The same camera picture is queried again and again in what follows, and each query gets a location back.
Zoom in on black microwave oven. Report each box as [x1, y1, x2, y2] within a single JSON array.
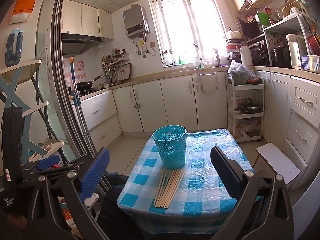
[[236, 15, 265, 40]]

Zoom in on red pot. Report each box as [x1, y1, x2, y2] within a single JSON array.
[[307, 34, 320, 55]]

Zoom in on curved chrome faucet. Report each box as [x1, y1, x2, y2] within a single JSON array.
[[192, 43, 205, 67]]

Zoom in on black countertop appliance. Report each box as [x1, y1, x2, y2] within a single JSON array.
[[250, 43, 272, 66]]

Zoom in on white over-door hanger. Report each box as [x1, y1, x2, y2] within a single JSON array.
[[192, 72, 217, 95]]

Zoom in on bundle of wooden chopsticks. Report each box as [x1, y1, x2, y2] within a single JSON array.
[[154, 168, 187, 209]]

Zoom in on red paper wall decals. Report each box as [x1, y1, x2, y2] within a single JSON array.
[[62, 60, 86, 90]]

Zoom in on white base cabinet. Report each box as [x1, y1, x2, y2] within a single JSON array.
[[111, 71, 229, 133], [72, 90, 123, 152], [254, 66, 320, 180]]

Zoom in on orange plastic bag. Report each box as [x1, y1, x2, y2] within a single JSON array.
[[9, 0, 40, 24]]

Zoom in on white electric thermo pot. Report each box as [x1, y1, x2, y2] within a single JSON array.
[[285, 34, 310, 69]]

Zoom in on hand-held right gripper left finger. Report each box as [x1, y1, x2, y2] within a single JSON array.
[[26, 148, 112, 240]]

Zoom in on blue box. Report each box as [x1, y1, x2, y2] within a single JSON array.
[[301, 55, 320, 72]]

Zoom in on green cutting board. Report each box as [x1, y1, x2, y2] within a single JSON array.
[[257, 12, 271, 27]]

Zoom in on tall chrome faucet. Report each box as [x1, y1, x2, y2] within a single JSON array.
[[213, 48, 222, 67]]

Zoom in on white framed window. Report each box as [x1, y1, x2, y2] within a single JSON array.
[[149, 0, 238, 68]]

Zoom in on blue wall-mounted holder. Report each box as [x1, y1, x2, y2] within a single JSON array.
[[5, 29, 24, 67]]

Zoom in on blue checkered tablecloth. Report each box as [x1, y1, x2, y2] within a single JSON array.
[[117, 129, 253, 235]]

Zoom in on white stool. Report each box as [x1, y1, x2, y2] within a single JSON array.
[[252, 142, 301, 184]]

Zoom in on water heater hoses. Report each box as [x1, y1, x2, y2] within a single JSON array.
[[132, 33, 157, 57]]

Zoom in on plastic bag of vegetables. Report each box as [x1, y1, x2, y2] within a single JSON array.
[[227, 60, 258, 85]]

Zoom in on white trolley cart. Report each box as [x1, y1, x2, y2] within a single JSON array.
[[226, 76, 265, 141]]

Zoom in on black rice cooker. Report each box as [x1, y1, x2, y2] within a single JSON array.
[[272, 46, 291, 67]]

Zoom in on white wire basket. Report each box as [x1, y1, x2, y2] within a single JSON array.
[[244, 0, 268, 10]]

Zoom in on blue headed mop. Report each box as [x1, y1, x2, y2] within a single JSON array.
[[69, 57, 100, 157]]

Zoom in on black wok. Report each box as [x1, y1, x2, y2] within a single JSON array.
[[76, 75, 103, 92]]

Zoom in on teal perforated plastic basket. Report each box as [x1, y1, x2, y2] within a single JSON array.
[[152, 125, 187, 170]]

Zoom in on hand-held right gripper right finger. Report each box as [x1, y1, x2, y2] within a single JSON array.
[[211, 146, 294, 240]]

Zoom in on blue and white folding rack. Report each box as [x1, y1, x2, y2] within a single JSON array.
[[0, 59, 65, 167]]

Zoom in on wall utensil rack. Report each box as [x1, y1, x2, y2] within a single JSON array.
[[101, 48, 130, 85]]

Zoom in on black range hood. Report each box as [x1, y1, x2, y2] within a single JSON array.
[[61, 33, 107, 56]]

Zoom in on grey gas water heater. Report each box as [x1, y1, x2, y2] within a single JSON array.
[[122, 4, 150, 39]]

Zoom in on person's leg in black pants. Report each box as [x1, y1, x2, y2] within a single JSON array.
[[96, 172, 150, 240]]

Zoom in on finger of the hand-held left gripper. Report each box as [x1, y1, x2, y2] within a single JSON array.
[[46, 160, 85, 180], [25, 155, 60, 173]]

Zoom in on grey sliding door frame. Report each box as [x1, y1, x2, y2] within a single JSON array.
[[35, 0, 98, 160]]

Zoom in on lidded cooking pot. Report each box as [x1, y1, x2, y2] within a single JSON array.
[[234, 97, 263, 115]]

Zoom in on white countertop shelf rack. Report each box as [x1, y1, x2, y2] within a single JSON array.
[[262, 7, 316, 68]]

